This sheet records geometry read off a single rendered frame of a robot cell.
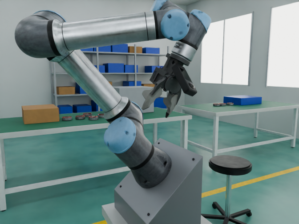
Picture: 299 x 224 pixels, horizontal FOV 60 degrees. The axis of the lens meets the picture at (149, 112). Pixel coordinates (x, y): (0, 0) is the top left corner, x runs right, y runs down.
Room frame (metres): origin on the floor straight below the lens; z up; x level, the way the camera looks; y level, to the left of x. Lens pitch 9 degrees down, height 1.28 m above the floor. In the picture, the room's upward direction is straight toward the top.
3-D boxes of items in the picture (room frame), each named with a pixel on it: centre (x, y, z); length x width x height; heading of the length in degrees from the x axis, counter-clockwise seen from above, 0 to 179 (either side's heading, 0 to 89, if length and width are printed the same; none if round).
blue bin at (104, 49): (6.61, 1.23, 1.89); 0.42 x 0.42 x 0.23; 27
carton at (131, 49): (7.04, 0.44, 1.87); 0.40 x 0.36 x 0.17; 27
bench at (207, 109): (4.27, -1.51, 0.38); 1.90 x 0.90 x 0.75; 118
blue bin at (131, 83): (7.01, 0.47, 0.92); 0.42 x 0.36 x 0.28; 28
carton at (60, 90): (6.20, 2.01, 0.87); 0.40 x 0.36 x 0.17; 28
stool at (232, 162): (2.06, -0.68, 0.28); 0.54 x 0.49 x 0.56; 28
